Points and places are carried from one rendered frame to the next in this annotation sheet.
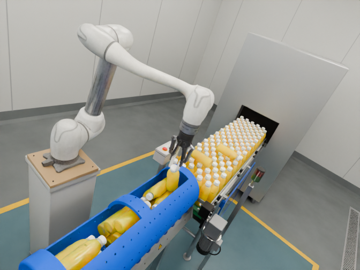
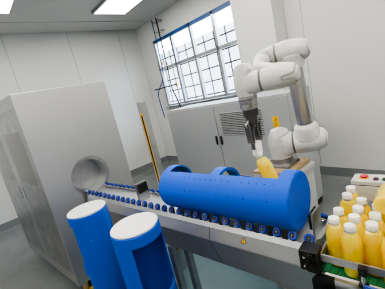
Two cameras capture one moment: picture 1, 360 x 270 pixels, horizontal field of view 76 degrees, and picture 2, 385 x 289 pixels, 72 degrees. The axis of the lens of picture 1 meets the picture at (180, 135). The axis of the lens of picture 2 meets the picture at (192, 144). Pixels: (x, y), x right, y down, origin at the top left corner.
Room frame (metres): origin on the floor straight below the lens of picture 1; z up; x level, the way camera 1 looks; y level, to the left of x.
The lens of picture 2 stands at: (1.14, -1.33, 1.70)
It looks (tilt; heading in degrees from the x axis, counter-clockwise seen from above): 12 degrees down; 110
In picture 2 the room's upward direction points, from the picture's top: 13 degrees counter-clockwise
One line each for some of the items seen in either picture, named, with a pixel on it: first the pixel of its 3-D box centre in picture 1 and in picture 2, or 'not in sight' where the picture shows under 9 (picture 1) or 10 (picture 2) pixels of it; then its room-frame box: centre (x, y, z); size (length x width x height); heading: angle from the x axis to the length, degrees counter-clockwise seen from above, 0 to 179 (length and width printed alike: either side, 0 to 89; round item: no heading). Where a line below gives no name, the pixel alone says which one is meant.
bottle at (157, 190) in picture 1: (160, 188); not in sight; (1.04, 0.00, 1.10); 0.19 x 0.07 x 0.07; 156
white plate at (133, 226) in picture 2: not in sight; (134, 225); (0.24, -0.15, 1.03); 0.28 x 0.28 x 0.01
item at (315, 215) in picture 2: not in sight; (314, 221); (1.20, -0.13, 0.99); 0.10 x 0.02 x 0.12; 66
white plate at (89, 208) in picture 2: not in sight; (86, 209); (-0.32, 0.11, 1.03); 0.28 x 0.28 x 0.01
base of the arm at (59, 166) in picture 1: (61, 157); (280, 160); (1.07, 0.64, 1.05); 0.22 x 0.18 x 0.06; 152
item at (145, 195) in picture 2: not in sight; (142, 191); (-0.01, 0.42, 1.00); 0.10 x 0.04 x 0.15; 66
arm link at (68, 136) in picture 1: (67, 137); (280, 142); (1.09, 0.62, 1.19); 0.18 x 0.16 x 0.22; 171
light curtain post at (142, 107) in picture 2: not in sight; (164, 190); (-0.02, 0.79, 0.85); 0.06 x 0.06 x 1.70; 66
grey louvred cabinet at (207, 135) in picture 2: not in sight; (234, 149); (0.40, 2.35, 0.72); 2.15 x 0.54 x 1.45; 149
